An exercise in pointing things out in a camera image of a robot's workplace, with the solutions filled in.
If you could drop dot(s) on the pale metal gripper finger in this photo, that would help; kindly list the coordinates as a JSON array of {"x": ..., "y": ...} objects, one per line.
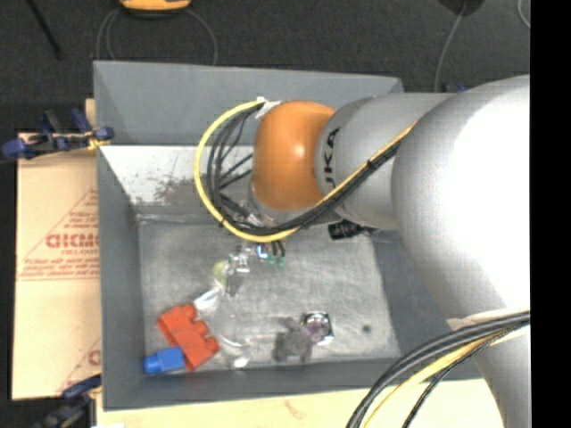
[
  {"x": 237, "y": 253},
  {"x": 235, "y": 281}
]

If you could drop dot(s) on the pale green round thing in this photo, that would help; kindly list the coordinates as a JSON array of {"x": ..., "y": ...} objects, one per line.
[{"x": 220, "y": 271}]

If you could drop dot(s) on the clear plastic bottle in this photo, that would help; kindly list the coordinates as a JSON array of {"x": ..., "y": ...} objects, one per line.
[{"x": 234, "y": 332}]

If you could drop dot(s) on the grey metal bin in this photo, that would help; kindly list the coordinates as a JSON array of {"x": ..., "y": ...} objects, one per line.
[{"x": 312, "y": 283}]

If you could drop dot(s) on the red toy building block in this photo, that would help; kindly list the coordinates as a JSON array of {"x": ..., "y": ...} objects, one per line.
[{"x": 187, "y": 334}]

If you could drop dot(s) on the dark grey toy figure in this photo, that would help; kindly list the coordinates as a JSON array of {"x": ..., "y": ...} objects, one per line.
[{"x": 290, "y": 341}]

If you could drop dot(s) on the shiny round purple-faced thing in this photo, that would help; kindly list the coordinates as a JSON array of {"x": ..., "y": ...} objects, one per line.
[{"x": 319, "y": 328}]

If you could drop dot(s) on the blue toy building block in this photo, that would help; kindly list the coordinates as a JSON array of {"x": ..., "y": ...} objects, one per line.
[{"x": 163, "y": 360}]

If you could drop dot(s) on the brown cardboard board red print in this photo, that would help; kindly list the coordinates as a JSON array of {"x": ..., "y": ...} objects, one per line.
[{"x": 53, "y": 328}]

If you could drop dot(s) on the black cylinder on white bracket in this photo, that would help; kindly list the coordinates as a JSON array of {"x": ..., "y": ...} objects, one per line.
[{"x": 343, "y": 231}]

